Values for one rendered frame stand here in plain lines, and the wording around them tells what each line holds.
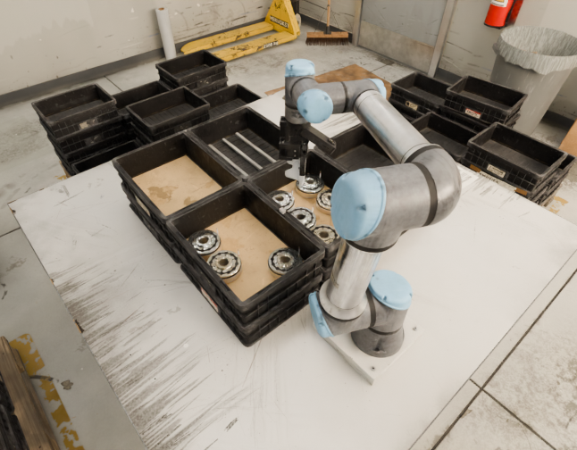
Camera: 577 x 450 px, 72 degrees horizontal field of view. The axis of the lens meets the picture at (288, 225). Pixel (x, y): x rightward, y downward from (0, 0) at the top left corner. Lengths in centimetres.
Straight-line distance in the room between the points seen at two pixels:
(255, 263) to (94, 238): 66
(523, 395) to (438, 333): 92
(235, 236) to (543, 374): 158
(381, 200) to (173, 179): 105
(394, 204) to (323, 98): 39
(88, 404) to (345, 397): 125
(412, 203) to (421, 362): 67
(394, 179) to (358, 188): 6
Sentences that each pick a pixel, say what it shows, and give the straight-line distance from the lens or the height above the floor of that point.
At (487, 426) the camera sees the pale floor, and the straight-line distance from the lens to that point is 205.
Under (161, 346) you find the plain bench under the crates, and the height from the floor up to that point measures 70.
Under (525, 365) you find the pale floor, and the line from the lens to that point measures 226.
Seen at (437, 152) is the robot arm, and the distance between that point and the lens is 78.
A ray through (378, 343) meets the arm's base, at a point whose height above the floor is 78.
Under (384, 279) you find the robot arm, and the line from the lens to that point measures 106.
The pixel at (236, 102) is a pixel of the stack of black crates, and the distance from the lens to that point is 295.
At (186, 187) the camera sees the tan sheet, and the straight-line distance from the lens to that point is 151.
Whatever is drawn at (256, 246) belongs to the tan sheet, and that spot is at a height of 83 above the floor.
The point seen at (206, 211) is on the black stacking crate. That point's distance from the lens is 131.
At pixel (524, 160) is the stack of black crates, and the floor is 49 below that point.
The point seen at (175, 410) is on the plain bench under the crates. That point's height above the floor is 70.
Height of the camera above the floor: 179
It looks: 46 degrees down
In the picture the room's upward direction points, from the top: straight up
